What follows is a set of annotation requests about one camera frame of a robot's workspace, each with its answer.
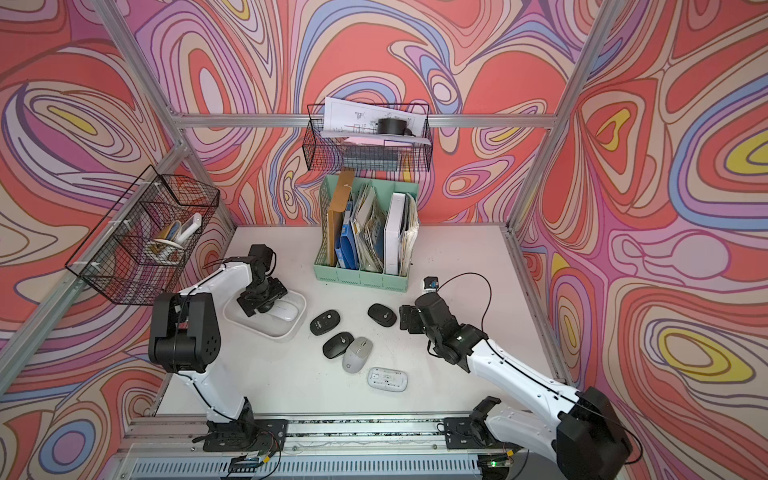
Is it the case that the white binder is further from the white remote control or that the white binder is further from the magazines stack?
the white remote control

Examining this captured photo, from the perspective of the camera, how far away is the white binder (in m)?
0.86

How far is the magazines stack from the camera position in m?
0.90

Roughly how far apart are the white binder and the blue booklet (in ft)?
0.36

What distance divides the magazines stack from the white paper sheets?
0.18m

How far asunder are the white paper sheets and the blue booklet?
250mm

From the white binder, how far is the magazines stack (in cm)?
2

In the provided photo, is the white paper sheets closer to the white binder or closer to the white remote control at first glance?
the white binder

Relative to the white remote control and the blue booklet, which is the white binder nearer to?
the blue booklet

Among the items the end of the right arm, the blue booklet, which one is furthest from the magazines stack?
the end of the right arm

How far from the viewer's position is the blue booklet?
35.7 inches
